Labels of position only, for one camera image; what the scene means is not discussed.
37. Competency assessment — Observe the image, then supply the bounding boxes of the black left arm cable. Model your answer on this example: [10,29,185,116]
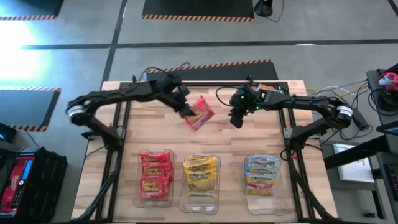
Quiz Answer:
[139,62,192,82]

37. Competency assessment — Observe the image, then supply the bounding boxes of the red black equipment case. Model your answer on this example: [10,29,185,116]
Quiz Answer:
[0,154,35,216]

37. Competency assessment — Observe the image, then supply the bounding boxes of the coiled black cable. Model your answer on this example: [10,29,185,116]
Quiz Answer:
[368,88,398,113]

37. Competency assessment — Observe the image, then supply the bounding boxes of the white paper sheet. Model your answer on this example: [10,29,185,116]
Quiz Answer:
[332,142,376,184]

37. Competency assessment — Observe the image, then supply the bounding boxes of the dark device with blue light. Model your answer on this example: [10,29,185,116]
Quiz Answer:
[0,122,19,144]

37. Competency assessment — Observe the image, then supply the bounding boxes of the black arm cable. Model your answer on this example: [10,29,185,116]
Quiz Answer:
[215,86,238,108]
[139,62,192,82]

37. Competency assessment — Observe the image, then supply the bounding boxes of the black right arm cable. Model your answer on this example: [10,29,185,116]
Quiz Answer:
[215,86,238,108]

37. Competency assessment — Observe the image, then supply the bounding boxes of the black hazard-striped floor mat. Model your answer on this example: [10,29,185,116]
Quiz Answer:
[142,58,280,82]
[0,0,65,21]
[0,86,62,133]
[141,0,256,23]

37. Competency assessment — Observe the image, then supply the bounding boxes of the black side table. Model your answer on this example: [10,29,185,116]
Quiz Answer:
[366,63,398,124]

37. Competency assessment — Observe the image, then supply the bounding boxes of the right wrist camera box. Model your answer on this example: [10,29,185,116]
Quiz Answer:
[234,90,261,113]

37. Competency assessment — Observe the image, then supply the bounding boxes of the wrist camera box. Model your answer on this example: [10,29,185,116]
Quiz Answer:
[234,90,261,113]
[161,74,183,88]

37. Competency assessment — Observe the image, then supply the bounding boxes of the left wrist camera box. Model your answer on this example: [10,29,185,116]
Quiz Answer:
[161,74,183,88]

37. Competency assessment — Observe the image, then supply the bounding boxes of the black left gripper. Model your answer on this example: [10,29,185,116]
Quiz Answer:
[160,83,197,120]

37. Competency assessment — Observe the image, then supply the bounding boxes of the black desk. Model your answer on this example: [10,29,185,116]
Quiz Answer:
[322,123,398,220]

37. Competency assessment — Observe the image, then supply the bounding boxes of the red white object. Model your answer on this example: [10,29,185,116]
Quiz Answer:
[378,72,398,91]

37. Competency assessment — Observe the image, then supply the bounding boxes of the black aluminium rig frame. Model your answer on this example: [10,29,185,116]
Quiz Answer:
[70,74,341,223]

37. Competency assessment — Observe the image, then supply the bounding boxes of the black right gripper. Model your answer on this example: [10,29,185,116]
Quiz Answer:
[229,86,266,129]

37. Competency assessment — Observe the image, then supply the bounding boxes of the black stand base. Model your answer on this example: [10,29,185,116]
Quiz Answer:
[253,0,274,18]

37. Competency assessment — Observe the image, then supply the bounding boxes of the clear plastic bin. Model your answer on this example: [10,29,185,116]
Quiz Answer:
[179,152,222,215]
[132,148,175,208]
[244,154,285,216]

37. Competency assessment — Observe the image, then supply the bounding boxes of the black power brick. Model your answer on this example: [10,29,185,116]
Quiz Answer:
[351,108,371,131]

